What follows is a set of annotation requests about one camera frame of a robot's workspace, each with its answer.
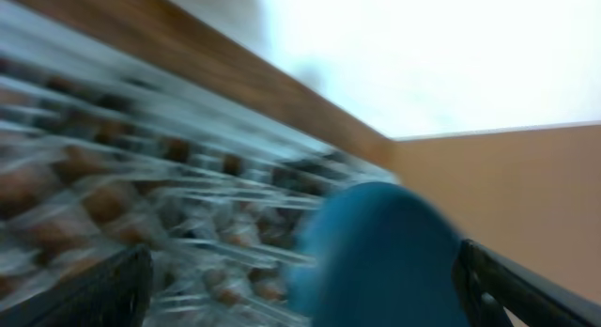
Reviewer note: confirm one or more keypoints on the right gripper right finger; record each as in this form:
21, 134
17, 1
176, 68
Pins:
489, 286

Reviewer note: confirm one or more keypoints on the dark blue plate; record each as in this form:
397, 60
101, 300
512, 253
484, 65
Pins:
384, 257

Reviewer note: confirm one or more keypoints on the grey dishwasher rack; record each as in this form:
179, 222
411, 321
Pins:
101, 152

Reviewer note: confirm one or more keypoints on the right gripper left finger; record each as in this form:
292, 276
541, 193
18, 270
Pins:
114, 293

